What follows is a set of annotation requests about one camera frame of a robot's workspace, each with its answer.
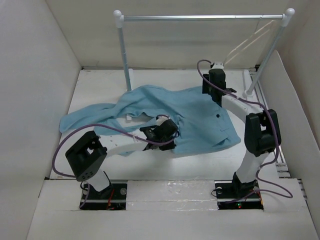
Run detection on aluminium side rail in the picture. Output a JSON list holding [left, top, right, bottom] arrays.
[[249, 65, 288, 176]]

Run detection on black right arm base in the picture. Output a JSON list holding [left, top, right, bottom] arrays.
[[211, 180, 264, 210]]

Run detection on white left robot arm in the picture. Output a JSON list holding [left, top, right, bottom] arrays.
[[65, 117, 180, 199]]

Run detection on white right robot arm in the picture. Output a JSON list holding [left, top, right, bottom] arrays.
[[202, 68, 281, 197]]

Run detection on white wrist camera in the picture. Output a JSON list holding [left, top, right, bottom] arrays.
[[155, 114, 170, 126], [210, 61, 224, 70]]

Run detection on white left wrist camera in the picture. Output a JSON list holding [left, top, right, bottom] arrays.
[[155, 114, 170, 126]]

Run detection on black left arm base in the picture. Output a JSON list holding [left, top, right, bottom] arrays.
[[79, 181, 128, 211]]

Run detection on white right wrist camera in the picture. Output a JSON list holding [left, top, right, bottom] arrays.
[[210, 61, 224, 70]]

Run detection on cream plastic clothes hanger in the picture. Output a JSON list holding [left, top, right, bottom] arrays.
[[223, 20, 279, 69]]

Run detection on white metal clothes rack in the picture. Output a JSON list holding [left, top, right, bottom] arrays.
[[112, 7, 296, 124]]

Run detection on light blue trousers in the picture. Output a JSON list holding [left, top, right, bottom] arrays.
[[59, 85, 241, 155]]

